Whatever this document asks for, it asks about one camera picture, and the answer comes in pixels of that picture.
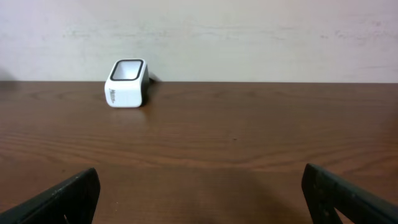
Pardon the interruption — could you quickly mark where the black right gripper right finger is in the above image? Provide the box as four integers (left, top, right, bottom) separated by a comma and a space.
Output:
301, 164, 397, 224

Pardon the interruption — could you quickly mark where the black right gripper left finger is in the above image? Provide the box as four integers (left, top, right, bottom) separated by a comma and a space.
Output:
1, 168, 101, 224

